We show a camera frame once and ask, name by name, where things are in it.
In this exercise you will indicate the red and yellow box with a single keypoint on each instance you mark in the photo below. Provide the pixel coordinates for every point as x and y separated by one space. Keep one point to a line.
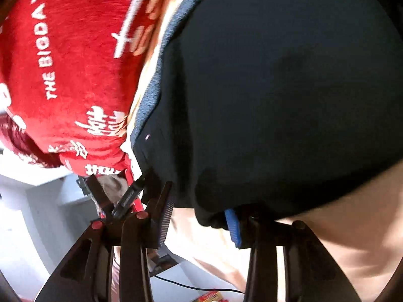
210 297

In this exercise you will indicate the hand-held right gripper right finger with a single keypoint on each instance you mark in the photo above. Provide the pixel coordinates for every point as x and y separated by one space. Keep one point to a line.
233 229

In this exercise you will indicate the black pants with grey waistband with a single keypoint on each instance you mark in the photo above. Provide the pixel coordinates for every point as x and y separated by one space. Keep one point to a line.
267 100

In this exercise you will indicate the red printed blanket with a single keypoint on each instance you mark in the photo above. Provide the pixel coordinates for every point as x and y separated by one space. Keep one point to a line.
69 69

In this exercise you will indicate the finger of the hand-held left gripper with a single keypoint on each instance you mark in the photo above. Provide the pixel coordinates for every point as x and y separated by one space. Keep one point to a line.
127 196
97 192

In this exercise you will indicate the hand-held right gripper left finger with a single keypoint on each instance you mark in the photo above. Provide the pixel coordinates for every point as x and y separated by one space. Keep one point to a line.
162 214

